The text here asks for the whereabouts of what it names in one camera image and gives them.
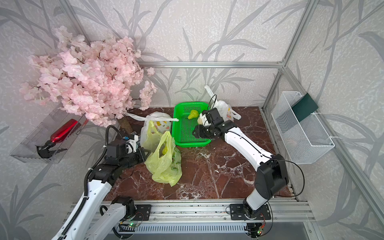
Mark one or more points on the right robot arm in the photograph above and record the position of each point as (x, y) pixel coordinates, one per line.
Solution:
(272, 174)

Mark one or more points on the white wire mesh basket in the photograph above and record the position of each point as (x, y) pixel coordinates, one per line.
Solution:
(305, 141)

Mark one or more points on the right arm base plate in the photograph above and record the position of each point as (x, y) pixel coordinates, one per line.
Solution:
(242, 212)

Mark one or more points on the dark green card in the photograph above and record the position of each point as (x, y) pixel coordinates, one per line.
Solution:
(304, 107)

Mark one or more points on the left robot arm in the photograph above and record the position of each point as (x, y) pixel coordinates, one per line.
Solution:
(120, 154)

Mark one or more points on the aluminium front rail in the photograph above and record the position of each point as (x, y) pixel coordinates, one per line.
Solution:
(278, 210)

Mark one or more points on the red spray bottle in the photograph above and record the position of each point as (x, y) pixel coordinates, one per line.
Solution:
(58, 137)

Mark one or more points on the green plastic basket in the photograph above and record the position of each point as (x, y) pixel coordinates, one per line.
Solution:
(182, 130)

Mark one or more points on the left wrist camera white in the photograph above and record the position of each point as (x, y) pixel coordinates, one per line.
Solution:
(131, 143)

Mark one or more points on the white printed plastic bag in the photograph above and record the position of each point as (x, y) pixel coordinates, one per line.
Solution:
(224, 109)

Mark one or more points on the pink cherry blossom tree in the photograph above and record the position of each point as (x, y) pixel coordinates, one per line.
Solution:
(101, 80)

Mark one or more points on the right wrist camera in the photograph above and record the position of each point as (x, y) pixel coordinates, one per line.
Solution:
(210, 117)

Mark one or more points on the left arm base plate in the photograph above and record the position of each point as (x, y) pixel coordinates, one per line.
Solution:
(141, 214)

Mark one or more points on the green pear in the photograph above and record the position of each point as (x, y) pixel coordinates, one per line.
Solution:
(194, 114)

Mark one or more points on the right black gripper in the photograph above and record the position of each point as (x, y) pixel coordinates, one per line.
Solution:
(197, 132)

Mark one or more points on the light green plastic bag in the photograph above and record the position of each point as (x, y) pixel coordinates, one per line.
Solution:
(164, 161)

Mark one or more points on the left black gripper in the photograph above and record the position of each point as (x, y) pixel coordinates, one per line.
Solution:
(141, 157)

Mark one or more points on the clear acrylic wall shelf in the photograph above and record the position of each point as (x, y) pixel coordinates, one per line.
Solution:
(26, 151)

